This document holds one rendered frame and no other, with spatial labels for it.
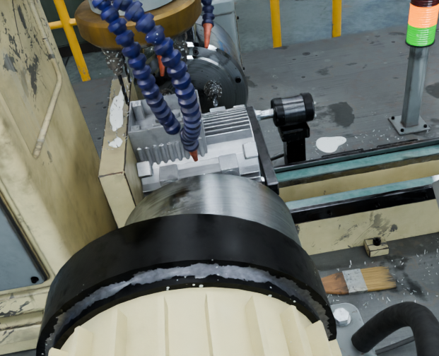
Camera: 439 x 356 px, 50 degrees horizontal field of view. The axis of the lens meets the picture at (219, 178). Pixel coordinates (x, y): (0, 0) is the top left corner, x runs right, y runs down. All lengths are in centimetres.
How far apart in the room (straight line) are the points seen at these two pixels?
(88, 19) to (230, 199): 31
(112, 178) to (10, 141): 14
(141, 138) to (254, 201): 26
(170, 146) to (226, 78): 28
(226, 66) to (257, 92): 51
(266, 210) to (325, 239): 38
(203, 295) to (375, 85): 131
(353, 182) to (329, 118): 38
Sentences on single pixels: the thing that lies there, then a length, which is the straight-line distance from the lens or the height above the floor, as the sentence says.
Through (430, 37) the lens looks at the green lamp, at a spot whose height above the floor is 105.
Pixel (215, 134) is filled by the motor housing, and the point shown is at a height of 110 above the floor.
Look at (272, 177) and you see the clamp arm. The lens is 80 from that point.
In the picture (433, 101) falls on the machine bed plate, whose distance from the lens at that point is 145.
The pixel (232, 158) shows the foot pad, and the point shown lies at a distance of 78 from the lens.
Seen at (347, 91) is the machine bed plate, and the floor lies 80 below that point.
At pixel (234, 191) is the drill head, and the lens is 59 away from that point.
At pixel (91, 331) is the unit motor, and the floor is 134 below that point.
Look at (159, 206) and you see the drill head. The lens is 60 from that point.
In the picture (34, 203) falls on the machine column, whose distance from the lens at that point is 71.
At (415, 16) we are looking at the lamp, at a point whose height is 110.
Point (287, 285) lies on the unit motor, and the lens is 27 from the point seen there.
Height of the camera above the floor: 155
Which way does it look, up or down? 39 degrees down
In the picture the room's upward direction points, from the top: 10 degrees counter-clockwise
